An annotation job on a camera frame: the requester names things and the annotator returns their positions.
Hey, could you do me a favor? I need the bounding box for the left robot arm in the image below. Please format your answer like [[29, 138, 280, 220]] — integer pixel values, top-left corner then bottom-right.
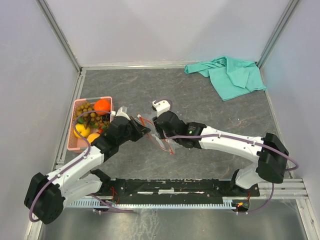
[[24, 116, 151, 225]]

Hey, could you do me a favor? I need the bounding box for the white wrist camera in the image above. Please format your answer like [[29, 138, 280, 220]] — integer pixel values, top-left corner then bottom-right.
[[152, 99, 172, 117], [110, 106, 130, 121]]

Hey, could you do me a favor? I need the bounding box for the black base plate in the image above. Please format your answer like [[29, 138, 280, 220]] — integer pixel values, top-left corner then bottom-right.
[[97, 178, 260, 205]]

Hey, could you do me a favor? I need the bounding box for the yellow toy fruit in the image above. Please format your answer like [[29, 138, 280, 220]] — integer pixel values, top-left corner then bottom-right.
[[73, 123, 91, 139]]

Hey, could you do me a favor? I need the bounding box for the brown longan bunch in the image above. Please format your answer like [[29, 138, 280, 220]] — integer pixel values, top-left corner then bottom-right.
[[74, 102, 103, 128]]

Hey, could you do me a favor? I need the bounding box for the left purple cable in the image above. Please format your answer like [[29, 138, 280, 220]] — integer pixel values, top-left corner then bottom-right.
[[29, 111, 116, 223]]

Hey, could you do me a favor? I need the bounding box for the pink perforated basket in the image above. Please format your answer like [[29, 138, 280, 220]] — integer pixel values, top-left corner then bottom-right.
[[67, 96, 113, 153]]

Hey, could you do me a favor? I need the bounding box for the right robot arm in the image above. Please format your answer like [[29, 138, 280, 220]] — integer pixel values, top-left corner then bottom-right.
[[152, 111, 289, 196]]

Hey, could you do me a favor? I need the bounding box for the teal cloth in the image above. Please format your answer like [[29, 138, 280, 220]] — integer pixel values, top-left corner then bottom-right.
[[184, 56, 267, 101]]

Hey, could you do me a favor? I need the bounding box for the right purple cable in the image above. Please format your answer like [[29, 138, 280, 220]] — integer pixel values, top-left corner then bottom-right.
[[152, 98, 300, 215]]

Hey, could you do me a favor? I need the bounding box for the small orange toy fruit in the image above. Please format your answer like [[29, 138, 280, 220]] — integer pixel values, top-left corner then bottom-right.
[[86, 132, 100, 145]]

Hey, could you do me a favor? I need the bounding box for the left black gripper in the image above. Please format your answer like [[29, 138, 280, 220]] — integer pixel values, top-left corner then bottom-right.
[[117, 116, 151, 145]]

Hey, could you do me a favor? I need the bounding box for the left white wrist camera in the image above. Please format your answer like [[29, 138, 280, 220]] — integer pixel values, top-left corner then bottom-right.
[[110, 106, 130, 121]]

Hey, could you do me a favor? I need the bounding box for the purple cable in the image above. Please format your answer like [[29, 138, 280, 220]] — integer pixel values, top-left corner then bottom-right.
[[29, 111, 116, 223], [152, 98, 300, 215]]

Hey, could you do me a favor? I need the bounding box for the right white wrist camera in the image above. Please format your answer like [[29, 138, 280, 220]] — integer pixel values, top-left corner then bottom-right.
[[152, 99, 172, 117]]

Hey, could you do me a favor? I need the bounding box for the clear zip top bag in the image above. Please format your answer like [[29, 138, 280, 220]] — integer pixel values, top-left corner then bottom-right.
[[136, 113, 180, 155]]

